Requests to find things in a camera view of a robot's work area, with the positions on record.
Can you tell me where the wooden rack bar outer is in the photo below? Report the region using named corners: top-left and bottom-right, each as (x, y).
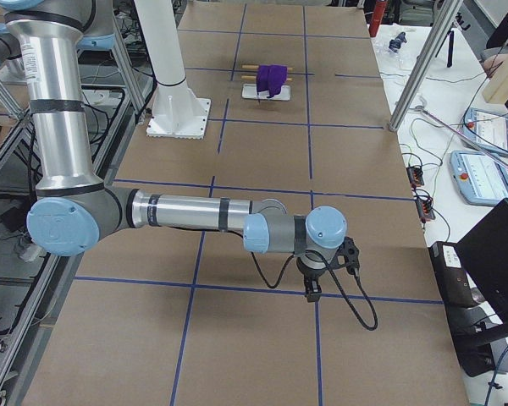
top-left (241, 64), bottom-right (294, 72)

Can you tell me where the teach pendant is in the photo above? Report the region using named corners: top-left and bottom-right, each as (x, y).
top-left (462, 107), bottom-right (508, 156)
top-left (450, 151), bottom-right (508, 206)

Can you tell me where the wooden rack bar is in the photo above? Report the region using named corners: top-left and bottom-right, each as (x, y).
top-left (241, 64), bottom-right (294, 72)
top-left (240, 75), bottom-right (293, 83)

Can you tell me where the black monitor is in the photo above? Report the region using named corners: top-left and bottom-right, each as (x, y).
top-left (454, 199), bottom-right (508, 351)

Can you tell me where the seated person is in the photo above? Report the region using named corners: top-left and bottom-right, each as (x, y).
top-left (481, 55), bottom-right (507, 78)

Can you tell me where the black desktop computer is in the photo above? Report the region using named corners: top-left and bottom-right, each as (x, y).
top-left (428, 241), bottom-right (508, 377)

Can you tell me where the dark blue folded umbrella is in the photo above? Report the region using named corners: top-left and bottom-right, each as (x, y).
top-left (389, 31), bottom-right (407, 53)

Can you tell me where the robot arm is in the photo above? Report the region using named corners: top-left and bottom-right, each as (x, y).
top-left (0, 23), bottom-right (25, 82)
top-left (1, 1), bottom-right (352, 301)

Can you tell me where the wooden rack bar inner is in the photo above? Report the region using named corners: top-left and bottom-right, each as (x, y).
top-left (240, 75), bottom-right (293, 83)

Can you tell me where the purple towel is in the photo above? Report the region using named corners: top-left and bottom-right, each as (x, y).
top-left (256, 64), bottom-right (288, 98)

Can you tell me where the white towel rack base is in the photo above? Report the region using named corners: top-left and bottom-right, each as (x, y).
top-left (241, 83), bottom-right (291, 102)

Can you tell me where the red cylinder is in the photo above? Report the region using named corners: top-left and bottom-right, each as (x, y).
top-left (368, 0), bottom-right (388, 38)

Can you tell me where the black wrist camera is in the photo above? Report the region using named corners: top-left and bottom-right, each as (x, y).
top-left (331, 237), bottom-right (360, 277)

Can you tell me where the teach pendant far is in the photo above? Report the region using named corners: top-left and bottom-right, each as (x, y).
top-left (462, 107), bottom-right (508, 156)

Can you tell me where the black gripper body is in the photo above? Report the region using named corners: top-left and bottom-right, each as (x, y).
top-left (296, 258), bottom-right (327, 294)

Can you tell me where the reacher grabber tool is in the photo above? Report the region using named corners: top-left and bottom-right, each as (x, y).
top-left (412, 105), bottom-right (508, 170)

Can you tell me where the teach pendant near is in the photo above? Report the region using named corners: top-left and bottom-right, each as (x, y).
top-left (450, 151), bottom-right (508, 206)

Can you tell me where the aluminium frame cabinet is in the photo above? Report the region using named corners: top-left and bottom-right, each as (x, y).
top-left (0, 45), bottom-right (152, 405)

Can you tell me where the aluminium frame post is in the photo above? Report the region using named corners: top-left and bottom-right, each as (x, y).
top-left (388, 0), bottom-right (463, 132)

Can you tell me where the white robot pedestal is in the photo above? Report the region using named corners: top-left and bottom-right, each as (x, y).
top-left (135, 0), bottom-right (211, 140)

